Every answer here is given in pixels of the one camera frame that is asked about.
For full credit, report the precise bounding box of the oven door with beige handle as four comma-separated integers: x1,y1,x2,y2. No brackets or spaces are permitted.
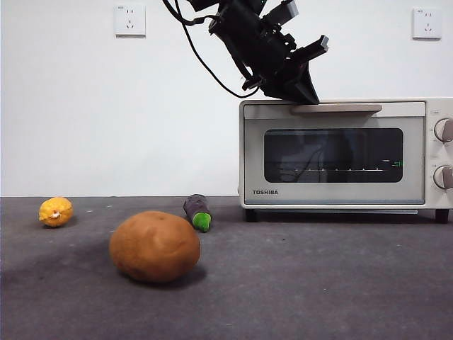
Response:
243,101,427,206

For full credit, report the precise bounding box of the brown potato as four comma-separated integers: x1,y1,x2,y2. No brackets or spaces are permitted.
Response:
108,210,201,283

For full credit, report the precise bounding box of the beige oven knob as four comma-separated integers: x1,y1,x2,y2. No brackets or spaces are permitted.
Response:
434,118,453,144
433,164,453,190

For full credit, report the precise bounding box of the white toaster oven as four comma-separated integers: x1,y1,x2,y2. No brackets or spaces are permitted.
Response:
239,98,453,224

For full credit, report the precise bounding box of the purple eggplant with green stem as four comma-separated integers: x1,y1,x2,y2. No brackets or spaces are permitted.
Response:
183,193,213,233

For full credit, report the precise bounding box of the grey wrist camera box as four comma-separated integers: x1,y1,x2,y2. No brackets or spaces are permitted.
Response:
263,0,300,26

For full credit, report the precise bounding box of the metal wire oven rack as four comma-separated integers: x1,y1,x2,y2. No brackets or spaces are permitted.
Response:
279,167,385,174

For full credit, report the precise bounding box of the white wall socket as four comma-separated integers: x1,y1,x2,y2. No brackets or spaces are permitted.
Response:
114,4,147,38
412,8,442,40

